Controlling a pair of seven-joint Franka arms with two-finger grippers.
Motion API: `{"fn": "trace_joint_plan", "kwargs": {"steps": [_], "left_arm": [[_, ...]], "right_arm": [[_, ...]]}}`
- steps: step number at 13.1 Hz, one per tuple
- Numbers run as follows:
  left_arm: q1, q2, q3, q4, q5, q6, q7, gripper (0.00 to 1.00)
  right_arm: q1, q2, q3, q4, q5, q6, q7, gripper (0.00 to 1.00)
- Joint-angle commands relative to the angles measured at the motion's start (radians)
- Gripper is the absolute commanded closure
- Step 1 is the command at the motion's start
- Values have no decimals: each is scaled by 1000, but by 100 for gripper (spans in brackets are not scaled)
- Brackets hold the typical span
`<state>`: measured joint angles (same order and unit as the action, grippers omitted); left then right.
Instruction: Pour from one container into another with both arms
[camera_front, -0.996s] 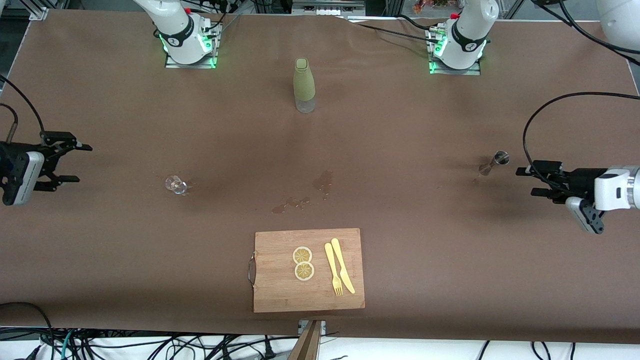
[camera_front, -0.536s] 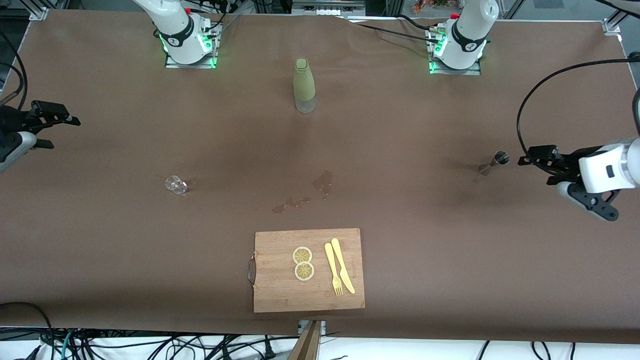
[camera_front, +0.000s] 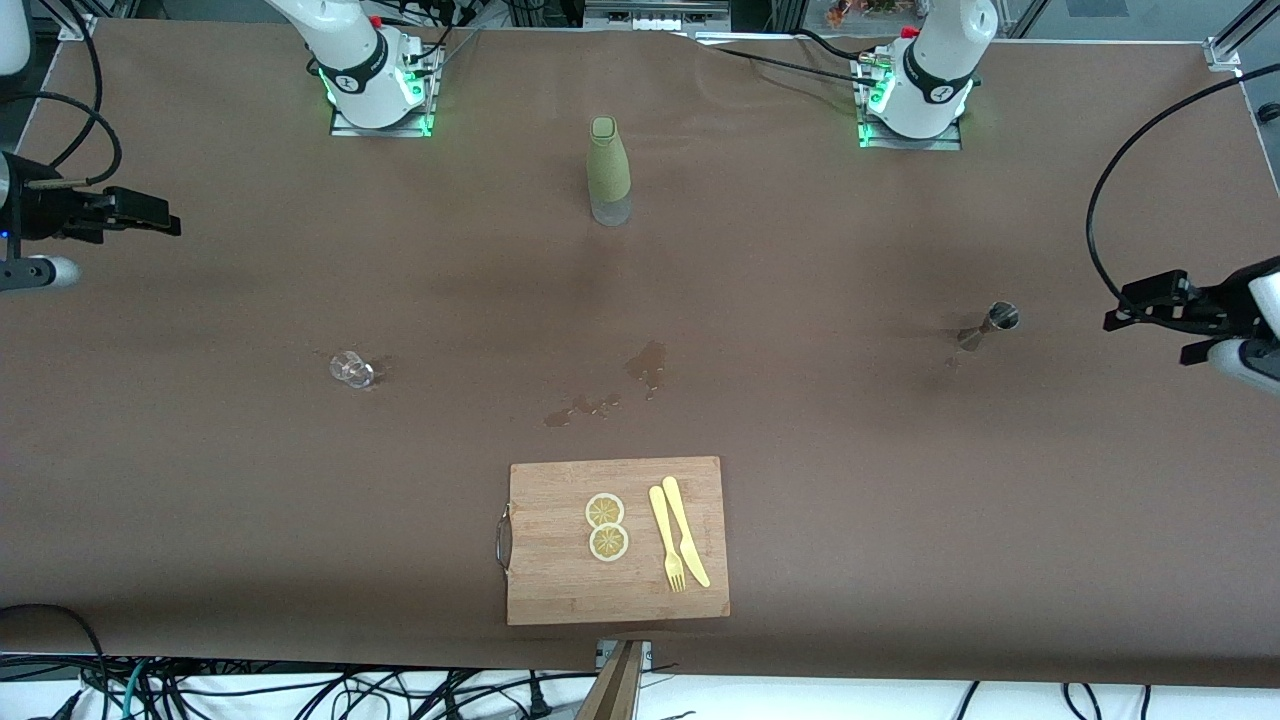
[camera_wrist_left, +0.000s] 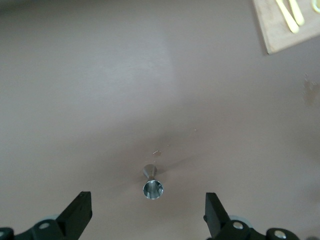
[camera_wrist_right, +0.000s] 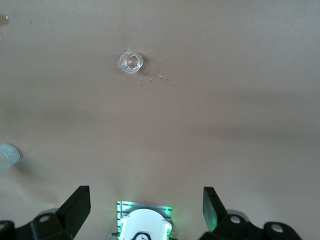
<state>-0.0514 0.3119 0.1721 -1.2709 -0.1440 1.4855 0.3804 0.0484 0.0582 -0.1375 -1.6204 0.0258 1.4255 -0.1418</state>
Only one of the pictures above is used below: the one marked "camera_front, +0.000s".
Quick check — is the yellow plastic knife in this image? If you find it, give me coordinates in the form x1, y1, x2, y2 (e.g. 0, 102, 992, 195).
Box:
661, 476, 712, 589

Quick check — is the wooden post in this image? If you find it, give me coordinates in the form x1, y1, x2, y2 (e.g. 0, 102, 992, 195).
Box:
575, 640, 647, 720

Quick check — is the grey power strip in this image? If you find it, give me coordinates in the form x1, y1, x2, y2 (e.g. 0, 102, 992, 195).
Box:
584, 0, 732, 32

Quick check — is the spilled liquid puddle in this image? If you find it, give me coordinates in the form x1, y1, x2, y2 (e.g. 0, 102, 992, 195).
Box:
623, 339, 669, 402
543, 391, 624, 430

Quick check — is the clear glass measuring cup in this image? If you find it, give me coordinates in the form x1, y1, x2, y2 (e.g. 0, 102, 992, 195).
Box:
329, 349, 377, 392

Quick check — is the wooden cutting board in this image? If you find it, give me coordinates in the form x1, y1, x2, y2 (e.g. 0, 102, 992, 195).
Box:
496, 456, 732, 628

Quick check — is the yellow plastic fork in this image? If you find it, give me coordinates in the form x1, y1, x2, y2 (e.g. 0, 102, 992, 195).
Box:
648, 485, 688, 594

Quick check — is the brown table cover sheet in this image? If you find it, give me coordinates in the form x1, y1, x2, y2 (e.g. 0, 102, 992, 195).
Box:
0, 20, 1280, 691

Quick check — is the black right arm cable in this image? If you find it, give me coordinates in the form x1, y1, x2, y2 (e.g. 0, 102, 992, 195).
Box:
0, 14, 124, 191

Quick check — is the black cable loop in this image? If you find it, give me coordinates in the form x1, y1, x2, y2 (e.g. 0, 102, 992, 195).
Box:
0, 603, 113, 720

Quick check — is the olive green sleeved bottle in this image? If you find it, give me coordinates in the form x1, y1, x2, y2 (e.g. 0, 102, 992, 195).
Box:
586, 116, 633, 228

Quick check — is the steel double cone jigger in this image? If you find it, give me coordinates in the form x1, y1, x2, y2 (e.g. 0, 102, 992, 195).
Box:
954, 301, 1021, 352

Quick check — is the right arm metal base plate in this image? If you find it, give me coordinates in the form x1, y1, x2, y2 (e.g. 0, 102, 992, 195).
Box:
329, 45, 438, 139

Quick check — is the black base power cable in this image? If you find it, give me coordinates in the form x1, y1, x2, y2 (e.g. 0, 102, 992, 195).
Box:
690, 28, 887, 87

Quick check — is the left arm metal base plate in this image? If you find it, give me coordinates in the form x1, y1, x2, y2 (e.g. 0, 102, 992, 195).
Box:
857, 55, 964, 152

